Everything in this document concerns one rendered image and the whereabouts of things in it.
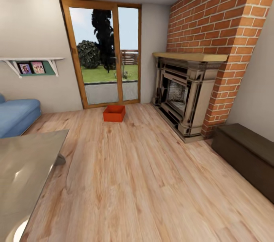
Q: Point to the sofa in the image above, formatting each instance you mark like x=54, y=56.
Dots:
x=16, y=116

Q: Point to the wood fireplace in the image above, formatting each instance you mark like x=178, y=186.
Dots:
x=183, y=90

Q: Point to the coffee table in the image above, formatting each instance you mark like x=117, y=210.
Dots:
x=25, y=165

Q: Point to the storage box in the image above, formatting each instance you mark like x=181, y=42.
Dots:
x=114, y=113

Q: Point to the picture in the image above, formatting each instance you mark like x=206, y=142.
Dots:
x=37, y=67
x=25, y=68

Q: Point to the door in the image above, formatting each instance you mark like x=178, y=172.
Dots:
x=105, y=40

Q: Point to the shelf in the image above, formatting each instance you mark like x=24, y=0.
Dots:
x=48, y=62

